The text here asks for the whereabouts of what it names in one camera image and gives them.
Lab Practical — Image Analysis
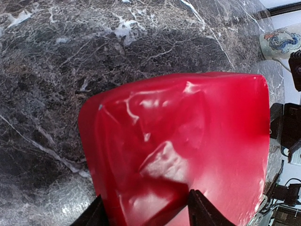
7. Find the red box lid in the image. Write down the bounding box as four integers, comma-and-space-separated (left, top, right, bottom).
78, 72, 270, 226

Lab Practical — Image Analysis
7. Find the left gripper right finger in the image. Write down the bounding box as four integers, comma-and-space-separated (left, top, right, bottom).
188, 189, 234, 226

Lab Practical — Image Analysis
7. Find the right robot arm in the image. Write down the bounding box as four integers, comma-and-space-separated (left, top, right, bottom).
266, 103, 301, 207

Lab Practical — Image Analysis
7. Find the white ceramic mug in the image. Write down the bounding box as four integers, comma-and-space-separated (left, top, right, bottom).
259, 23, 301, 72

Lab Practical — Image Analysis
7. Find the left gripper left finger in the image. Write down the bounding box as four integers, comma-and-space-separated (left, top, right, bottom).
70, 195, 108, 226

